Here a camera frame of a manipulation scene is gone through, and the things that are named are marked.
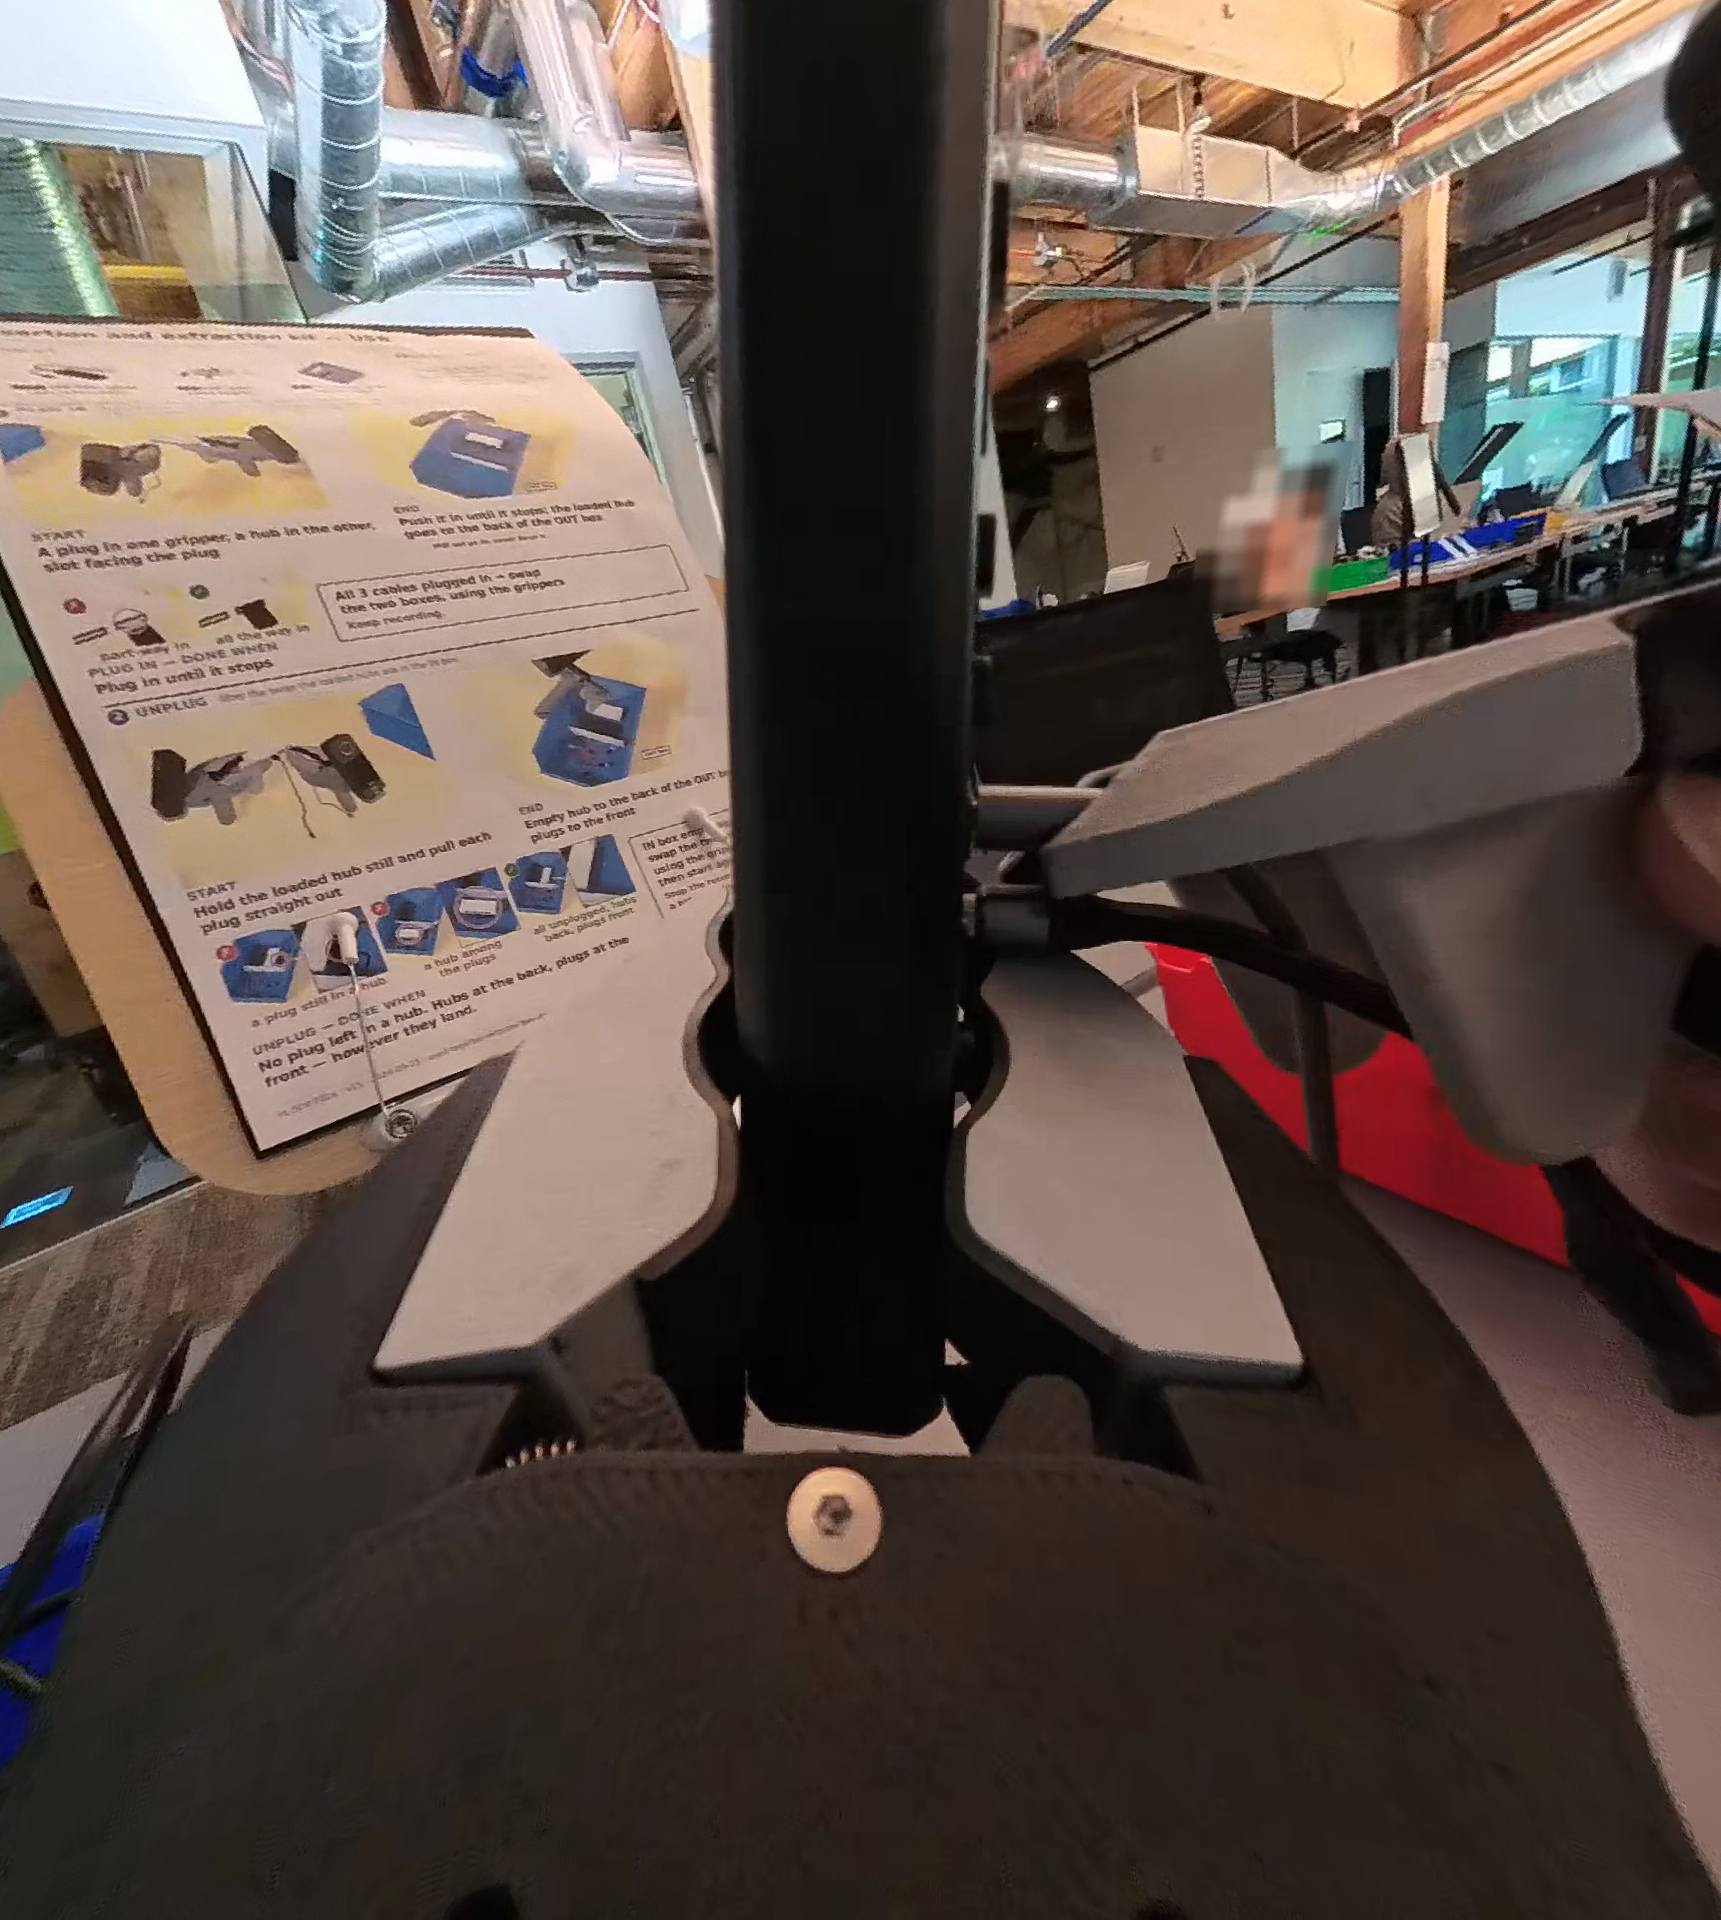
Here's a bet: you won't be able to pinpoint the red plastic bin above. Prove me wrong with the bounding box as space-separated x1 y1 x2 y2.
1144 940 1721 1380

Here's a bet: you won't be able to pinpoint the silver ceiling duct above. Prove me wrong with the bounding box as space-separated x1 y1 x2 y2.
1001 22 1702 242

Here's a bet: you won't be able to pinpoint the black usb hub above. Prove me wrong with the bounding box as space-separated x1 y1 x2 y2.
709 0 1006 1433

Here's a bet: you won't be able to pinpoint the silver ventilation pipes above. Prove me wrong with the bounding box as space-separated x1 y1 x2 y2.
224 0 713 303

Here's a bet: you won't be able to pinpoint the printed instruction poster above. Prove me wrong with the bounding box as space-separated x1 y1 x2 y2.
0 311 737 1157

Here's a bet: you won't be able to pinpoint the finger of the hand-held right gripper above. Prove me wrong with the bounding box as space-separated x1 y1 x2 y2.
1038 611 1644 903

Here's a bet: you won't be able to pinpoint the wooden poster board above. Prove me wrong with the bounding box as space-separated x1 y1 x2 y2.
0 568 731 1200

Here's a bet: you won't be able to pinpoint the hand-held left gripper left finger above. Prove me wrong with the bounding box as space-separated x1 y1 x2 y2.
372 907 746 1380

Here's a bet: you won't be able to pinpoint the thin black cable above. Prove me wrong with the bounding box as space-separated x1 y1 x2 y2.
0 1321 199 1788

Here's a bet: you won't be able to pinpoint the grey usb cable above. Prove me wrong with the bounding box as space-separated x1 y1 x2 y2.
973 787 1346 1175

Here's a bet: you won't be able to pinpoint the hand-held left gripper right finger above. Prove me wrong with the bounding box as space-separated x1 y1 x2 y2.
946 959 1309 1385

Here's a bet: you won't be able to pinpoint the large black office chair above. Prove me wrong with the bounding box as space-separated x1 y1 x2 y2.
977 574 1238 788

